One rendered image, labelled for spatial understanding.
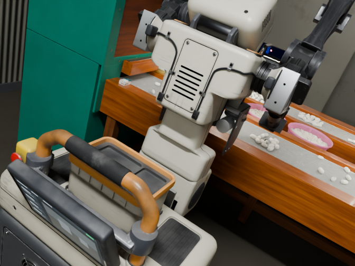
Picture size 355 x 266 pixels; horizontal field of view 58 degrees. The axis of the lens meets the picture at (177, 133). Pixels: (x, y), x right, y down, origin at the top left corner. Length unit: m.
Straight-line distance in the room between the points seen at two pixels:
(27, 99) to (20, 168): 1.45
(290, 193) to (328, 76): 2.14
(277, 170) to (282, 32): 2.24
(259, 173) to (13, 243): 0.97
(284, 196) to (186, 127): 0.68
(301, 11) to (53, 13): 2.37
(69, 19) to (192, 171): 1.09
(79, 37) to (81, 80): 0.22
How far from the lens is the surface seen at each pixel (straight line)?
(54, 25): 1.85
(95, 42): 1.66
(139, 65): 1.79
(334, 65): 3.43
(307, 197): 1.45
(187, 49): 0.85
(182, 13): 1.08
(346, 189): 1.62
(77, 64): 1.76
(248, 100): 2.15
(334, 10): 1.19
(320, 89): 3.46
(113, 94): 1.68
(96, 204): 0.78
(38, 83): 2.00
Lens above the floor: 1.36
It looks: 26 degrees down
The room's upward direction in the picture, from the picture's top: 19 degrees clockwise
